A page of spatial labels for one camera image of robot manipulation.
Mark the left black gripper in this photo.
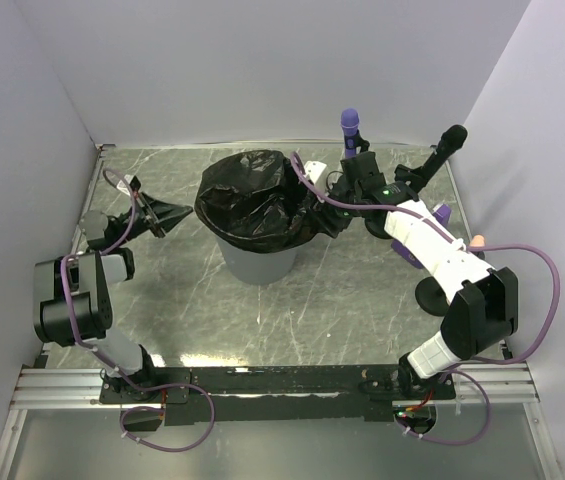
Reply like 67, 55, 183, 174
114, 191, 193, 246

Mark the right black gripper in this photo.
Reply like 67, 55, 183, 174
305, 176, 362, 240

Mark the black trash bag roll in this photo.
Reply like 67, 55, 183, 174
194, 149, 351, 254

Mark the grey plastic trash bin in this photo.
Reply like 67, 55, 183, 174
216, 237, 298, 286

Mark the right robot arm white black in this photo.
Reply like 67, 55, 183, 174
327, 152, 518, 399

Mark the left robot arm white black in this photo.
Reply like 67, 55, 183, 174
33, 191, 193, 402

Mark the purple microphone on stand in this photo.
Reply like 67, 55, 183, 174
340, 108, 370, 158

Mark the purple box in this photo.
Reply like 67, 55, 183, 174
385, 200, 455, 269

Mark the black microphone on stand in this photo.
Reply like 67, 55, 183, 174
394, 124, 468, 192

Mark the beige microphone on stand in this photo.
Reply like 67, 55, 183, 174
415, 235, 489, 316

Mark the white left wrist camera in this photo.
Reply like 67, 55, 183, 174
116, 175, 142, 197

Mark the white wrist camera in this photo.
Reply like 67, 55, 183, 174
116, 175, 142, 197
303, 161, 328, 190

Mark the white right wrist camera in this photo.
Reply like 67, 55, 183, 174
303, 161, 328, 190

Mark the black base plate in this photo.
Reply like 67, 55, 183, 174
99, 364, 456, 426

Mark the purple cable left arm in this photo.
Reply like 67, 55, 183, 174
61, 167, 216, 455

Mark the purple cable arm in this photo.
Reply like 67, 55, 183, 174
290, 152, 562, 446
61, 167, 216, 455

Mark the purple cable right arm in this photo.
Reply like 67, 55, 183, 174
290, 152, 562, 446

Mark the aluminium rail frame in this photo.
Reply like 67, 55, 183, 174
0, 364, 562, 479

